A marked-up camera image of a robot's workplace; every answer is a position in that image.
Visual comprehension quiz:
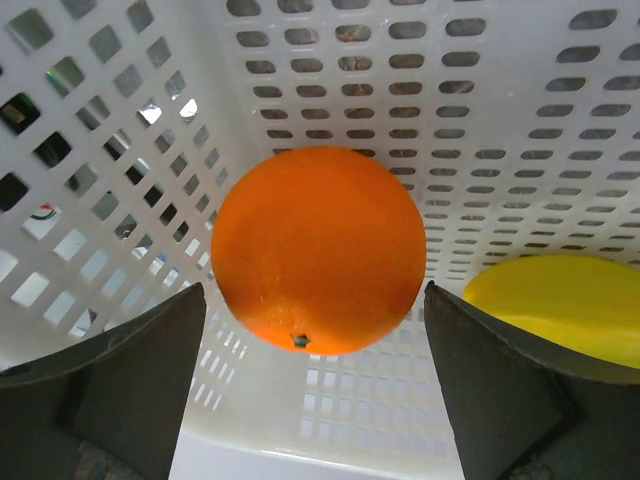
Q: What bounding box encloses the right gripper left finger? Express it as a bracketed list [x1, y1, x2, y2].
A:
[1, 283, 206, 479]

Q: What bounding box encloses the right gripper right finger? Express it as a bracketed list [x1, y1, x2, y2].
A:
[424, 282, 639, 479]

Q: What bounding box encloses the yellow lemon fruit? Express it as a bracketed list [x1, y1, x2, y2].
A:
[463, 255, 639, 387]

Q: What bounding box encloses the orange fruit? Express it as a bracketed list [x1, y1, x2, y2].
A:
[211, 146, 427, 356]

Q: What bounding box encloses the white plastic basket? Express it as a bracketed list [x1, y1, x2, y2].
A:
[1, 1, 639, 479]

